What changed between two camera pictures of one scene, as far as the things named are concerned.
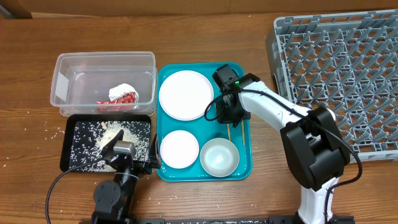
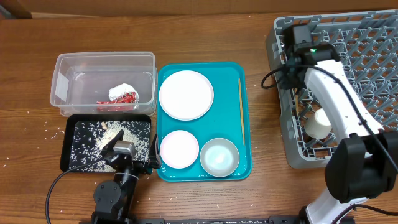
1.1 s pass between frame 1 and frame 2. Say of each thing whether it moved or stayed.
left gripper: stayed
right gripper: moved
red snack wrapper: stayed
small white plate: stayed
